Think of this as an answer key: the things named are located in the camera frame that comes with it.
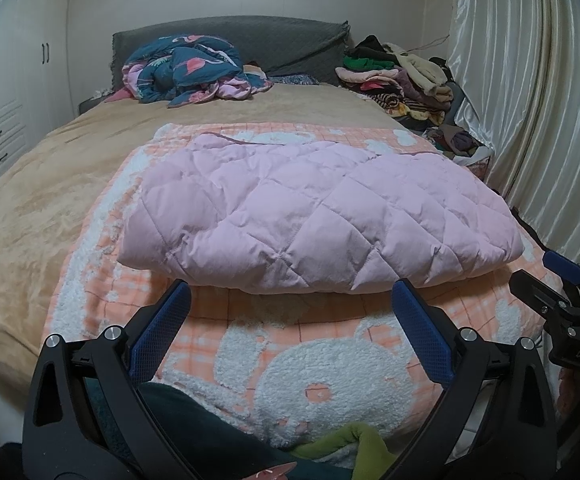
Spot person's green top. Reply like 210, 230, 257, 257
290, 422, 398, 480

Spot pink quilted jacket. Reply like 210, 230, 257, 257
117, 132, 526, 295

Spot grey bed headboard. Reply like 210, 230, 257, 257
110, 16, 352, 92

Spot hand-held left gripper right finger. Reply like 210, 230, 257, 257
385, 280, 558, 480

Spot white wardrobe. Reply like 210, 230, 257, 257
0, 0, 74, 188

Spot pile of folded clothes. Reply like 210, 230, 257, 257
335, 35, 457, 133

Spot beige bed blanket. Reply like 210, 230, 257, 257
0, 80, 396, 396

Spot white satin curtain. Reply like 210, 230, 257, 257
440, 0, 580, 301

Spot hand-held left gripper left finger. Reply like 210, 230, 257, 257
22, 280, 196, 480

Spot person's dark pants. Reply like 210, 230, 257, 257
82, 380, 331, 480

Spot orange white bunny blanket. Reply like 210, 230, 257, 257
42, 122, 566, 461

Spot blue flamingo print quilt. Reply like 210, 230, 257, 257
120, 35, 274, 108

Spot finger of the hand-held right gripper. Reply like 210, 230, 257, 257
542, 250, 580, 306
509, 269, 571, 317

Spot bag of clothes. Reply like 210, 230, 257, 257
422, 125, 496, 181

